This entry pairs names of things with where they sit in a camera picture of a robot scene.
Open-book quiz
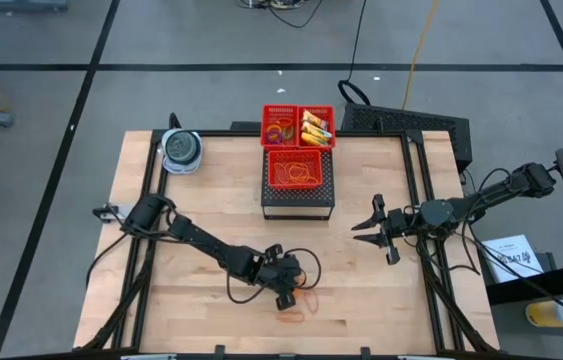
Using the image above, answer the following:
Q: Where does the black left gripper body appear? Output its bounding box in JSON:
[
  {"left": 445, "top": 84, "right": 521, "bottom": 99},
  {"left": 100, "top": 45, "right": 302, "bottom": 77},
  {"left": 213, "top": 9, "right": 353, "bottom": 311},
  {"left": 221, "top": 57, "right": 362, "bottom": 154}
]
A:
[{"left": 250, "top": 243, "right": 307, "bottom": 311}]

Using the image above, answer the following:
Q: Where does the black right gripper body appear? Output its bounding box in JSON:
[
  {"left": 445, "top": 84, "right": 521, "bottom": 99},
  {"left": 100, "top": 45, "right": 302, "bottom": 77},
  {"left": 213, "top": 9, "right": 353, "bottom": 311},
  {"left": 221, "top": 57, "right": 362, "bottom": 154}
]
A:
[{"left": 371, "top": 193, "right": 420, "bottom": 266}]

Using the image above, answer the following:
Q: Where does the orange rubber band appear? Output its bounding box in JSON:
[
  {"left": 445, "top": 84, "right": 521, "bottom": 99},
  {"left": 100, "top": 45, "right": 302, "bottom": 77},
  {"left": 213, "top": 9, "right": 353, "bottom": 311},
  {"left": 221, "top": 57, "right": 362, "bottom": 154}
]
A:
[
  {"left": 288, "top": 162, "right": 320, "bottom": 185},
  {"left": 280, "top": 158, "right": 315, "bottom": 181},
  {"left": 276, "top": 160, "right": 307, "bottom": 184},
  {"left": 303, "top": 289, "right": 320, "bottom": 315}
]

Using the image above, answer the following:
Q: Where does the yellow crayon pack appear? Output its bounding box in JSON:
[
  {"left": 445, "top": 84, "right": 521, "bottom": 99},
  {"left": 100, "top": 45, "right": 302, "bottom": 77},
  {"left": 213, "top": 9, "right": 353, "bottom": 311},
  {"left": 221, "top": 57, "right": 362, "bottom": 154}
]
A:
[
  {"left": 300, "top": 122, "right": 333, "bottom": 140},
  {"left": 302, "top": 110, "right": 330, "bottom": 132},
  {"left": 300, "top": 132, "right": 327, "bottom": 148}
]

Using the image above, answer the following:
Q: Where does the black perforated metal riser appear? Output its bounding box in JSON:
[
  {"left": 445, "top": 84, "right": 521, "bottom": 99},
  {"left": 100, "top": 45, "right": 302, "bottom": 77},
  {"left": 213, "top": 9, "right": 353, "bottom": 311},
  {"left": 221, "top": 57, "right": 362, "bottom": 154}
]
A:
[{"left": 259, "top": 148, "right": 336, "bottom": 221}]

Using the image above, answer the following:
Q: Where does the red plastic slotted basket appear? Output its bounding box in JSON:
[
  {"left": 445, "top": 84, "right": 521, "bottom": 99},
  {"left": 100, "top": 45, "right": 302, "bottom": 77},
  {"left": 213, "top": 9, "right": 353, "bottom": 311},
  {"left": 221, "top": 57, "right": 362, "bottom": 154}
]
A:
[
  {"left": 297, "top": 104, "right": 336, "bottom": 150},
  {"left": 260, "top": 104, "right": 300, "bottom": 150},
  {"left": 266, "top": 149, "right": 323, "bottom": 190}
]

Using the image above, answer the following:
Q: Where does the white printed manual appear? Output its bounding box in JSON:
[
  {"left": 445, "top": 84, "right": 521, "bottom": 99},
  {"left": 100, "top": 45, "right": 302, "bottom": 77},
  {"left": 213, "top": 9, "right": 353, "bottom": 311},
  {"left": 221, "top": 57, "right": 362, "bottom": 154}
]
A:
[{"left": 480, "top": 234, "right": 545, "bottom": 285}]

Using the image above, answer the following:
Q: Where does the white cup with dark inside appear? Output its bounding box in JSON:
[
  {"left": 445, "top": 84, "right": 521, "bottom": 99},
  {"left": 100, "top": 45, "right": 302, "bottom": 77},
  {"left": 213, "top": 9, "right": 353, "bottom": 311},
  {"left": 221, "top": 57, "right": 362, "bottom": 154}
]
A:
[{"left": 160, "top": 128, "right": 204, "bottom": 171}]

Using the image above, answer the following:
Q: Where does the yellow and white roll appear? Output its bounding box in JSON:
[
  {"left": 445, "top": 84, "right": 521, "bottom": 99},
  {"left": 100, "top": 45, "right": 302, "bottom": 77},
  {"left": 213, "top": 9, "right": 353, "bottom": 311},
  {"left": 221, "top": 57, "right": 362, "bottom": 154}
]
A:
[{"left": 525, "top": 298, "right": 563, "bottom": 329}]

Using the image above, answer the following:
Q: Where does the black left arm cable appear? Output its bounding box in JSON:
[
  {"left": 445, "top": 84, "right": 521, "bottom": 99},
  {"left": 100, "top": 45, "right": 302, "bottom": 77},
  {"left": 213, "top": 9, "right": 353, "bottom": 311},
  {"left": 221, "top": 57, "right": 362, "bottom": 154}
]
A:
[{"left": 225, "top": 247, "right": 323, "bottom": 306}]

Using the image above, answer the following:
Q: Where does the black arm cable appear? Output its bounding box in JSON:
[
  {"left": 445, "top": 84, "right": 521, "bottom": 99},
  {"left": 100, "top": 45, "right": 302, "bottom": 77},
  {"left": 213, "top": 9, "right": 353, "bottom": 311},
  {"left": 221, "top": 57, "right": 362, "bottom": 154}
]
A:
[
  {"left": 410, "top": 167, "right": 563, "bottom": 331},
  {"left": 225, "top": 247, "right": 323, "bottom": 306}
]

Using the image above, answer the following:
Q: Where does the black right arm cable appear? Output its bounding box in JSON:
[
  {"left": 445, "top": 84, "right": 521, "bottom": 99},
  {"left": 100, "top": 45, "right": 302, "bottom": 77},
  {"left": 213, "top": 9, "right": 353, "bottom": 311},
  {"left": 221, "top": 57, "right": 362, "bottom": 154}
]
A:
[{"left": 410, "top": 167, "right": 563, "bottom": 331}]

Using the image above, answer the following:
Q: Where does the coiled white cable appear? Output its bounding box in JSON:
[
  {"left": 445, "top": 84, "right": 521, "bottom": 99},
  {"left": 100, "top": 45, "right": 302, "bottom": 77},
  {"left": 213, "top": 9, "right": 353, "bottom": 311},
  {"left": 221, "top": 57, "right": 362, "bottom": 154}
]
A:
[{"left": 161, "top": 149, "right": 205, "bottom": 176}]

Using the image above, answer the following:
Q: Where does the black aluminium table frame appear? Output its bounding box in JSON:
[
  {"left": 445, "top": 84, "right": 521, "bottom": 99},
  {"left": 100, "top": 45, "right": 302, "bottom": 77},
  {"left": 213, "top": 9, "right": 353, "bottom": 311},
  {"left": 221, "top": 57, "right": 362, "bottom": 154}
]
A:
[{"left": 73, "top": 128, "right": 500, "bottom": 359}]

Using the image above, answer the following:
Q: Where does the yellow power cord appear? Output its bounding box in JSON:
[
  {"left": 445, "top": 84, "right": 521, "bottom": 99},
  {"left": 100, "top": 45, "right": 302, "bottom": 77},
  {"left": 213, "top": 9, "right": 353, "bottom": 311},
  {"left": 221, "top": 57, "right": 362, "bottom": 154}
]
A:
[{"left": 400, "top": 0, "right": 440, "bottom": 111}]

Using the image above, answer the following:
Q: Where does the black floor cable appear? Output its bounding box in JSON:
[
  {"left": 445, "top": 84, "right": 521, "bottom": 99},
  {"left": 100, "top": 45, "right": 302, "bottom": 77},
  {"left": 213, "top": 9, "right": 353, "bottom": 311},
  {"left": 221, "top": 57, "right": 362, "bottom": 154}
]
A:
[{"left": 336, "top": 0, "right": 373, "bottom": 106}]

